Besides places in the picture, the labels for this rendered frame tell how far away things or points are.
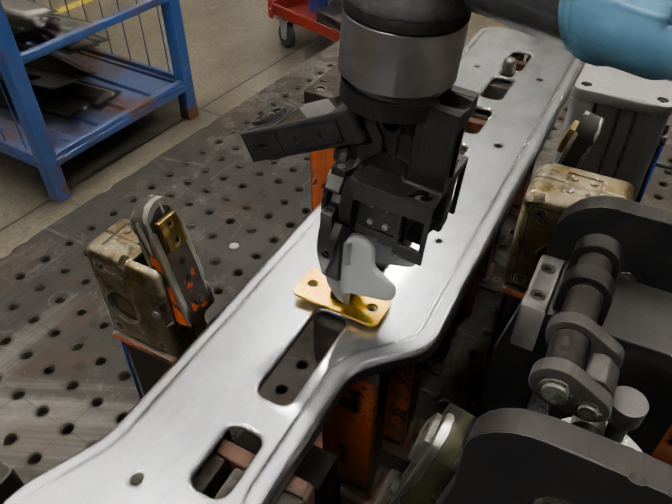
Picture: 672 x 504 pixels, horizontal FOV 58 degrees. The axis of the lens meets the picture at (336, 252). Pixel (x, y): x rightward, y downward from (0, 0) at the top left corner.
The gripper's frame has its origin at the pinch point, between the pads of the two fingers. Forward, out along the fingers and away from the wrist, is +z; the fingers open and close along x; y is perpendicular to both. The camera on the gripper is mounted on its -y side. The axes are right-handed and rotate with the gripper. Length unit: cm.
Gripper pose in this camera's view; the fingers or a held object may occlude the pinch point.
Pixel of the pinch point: (344, 281)
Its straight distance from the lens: 53.1
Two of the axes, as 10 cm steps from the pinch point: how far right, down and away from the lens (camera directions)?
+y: 8.8, 3.7, -3.1
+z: -0.6, 7.2, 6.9
